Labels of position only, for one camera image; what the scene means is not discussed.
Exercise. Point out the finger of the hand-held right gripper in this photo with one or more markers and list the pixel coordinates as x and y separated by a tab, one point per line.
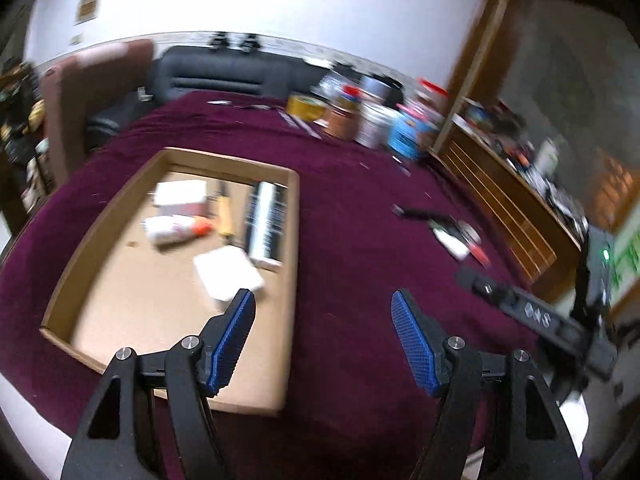
520	305

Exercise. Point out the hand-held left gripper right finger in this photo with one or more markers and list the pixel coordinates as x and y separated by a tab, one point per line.
412	345

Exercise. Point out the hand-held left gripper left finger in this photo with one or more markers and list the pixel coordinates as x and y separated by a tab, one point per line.
232	340

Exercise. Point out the white packet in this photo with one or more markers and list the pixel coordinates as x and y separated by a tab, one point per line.
227	272

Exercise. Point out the shallow cardboard box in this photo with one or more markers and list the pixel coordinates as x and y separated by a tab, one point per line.
150	305

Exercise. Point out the black silver striped package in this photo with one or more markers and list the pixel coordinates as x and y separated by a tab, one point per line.
267	222

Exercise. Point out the white bottle with orange cap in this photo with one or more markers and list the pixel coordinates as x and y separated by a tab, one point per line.
172	229

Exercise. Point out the white cardboard box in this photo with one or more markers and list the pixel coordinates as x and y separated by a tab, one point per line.
180	197

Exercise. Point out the small clear tape roll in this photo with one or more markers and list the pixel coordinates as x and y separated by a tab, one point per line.
470	232

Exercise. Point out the white tube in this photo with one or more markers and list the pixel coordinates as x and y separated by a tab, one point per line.
450	245

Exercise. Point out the wooden cabinet with mirror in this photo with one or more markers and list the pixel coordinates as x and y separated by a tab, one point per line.
500	200

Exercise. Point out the black stick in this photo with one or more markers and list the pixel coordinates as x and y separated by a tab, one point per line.
417	213

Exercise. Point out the white plastic bottle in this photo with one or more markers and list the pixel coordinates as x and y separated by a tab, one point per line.
546	157

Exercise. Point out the maroon tablecloth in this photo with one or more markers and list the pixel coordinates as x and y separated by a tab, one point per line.
340	210

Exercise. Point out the white plastic tub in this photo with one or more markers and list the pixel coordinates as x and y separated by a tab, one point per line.
374	127

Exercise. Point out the silver pen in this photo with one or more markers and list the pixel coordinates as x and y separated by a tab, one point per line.
307	127
289	119

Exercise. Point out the red lid clear jar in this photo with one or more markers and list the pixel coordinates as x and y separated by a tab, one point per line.
431	92

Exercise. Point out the black pen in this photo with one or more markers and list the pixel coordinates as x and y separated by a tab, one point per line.
252	107

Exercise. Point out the brown snack jar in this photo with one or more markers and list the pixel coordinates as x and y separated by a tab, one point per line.
341	120

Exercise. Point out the yellow tape roll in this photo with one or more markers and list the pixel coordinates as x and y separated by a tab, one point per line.
306	107

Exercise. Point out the grey white cup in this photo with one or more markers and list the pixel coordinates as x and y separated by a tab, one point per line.
377	87

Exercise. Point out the black leather sofa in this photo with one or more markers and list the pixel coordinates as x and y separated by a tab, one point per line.
215	72

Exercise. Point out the clear plastic bag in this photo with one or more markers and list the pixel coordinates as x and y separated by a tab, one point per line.
330	87

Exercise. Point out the black bag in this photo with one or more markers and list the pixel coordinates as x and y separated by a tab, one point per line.
346	67

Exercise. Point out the brown armchair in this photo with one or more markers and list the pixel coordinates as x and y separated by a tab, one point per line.
75	100

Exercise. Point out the black device on sofa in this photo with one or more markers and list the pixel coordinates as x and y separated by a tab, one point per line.
250	42
219	41

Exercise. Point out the wall switch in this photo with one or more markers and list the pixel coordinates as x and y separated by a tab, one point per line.
75	39

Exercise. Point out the small wall plaque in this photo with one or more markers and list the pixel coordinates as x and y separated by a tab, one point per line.
87	9

